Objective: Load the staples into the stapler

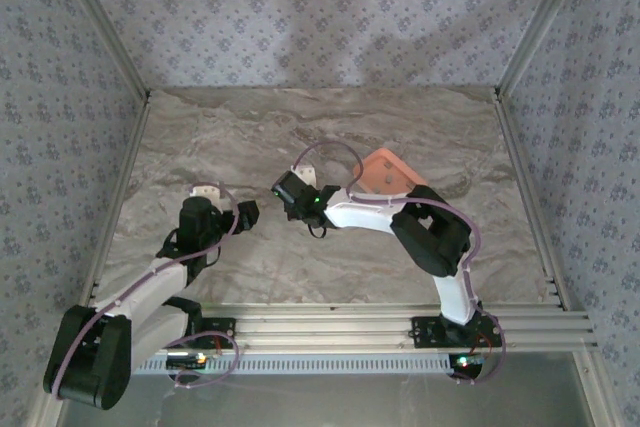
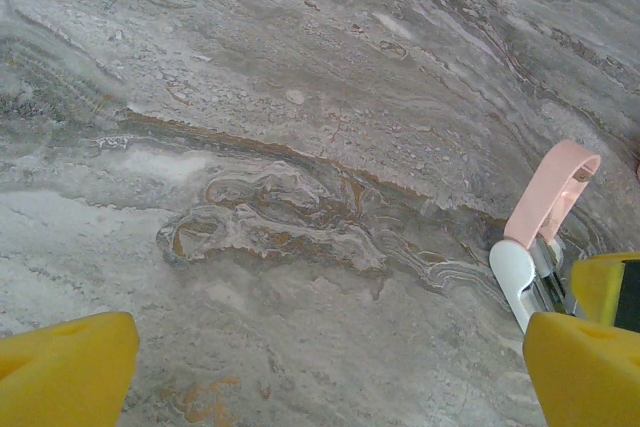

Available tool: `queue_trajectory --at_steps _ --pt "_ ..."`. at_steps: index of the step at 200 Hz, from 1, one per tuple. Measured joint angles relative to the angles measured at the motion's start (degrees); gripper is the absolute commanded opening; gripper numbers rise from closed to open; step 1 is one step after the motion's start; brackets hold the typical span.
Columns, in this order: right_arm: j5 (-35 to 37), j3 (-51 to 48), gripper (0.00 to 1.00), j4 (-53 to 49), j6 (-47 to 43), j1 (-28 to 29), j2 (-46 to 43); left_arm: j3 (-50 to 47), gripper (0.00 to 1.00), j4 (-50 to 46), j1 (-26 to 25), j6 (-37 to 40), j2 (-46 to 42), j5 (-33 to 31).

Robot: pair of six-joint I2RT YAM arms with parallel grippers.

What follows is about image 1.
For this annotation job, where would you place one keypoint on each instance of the grey metal panel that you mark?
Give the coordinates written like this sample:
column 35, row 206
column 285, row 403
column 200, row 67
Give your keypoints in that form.
column 325, row 402

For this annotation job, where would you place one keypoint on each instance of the aluminium corner post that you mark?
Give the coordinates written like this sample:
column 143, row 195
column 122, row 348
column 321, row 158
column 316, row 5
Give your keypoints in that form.
column 104, row 22
column 542, row 22

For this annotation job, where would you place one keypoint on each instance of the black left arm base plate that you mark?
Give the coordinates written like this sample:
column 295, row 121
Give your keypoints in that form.
column 222, row 329

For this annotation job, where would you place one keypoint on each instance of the aluminium table edge rail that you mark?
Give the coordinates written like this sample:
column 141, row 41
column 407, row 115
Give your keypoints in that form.
column 125, row 172
column 525, row 172

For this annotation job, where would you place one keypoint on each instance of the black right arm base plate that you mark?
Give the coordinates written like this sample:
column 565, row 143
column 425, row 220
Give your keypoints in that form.
column 425, row 329

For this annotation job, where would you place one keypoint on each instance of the pink plastic tray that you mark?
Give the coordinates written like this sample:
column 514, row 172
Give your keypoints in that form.
column 400, row 169

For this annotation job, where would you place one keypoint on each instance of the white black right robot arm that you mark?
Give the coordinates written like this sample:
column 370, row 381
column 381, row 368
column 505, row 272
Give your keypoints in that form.
column 365, row 214

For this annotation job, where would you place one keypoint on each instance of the aluminium mounting rail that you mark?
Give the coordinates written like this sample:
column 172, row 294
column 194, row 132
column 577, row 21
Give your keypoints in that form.
column 325, row 327

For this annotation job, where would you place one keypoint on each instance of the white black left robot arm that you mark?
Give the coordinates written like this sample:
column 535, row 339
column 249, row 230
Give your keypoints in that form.
column 150, row 287

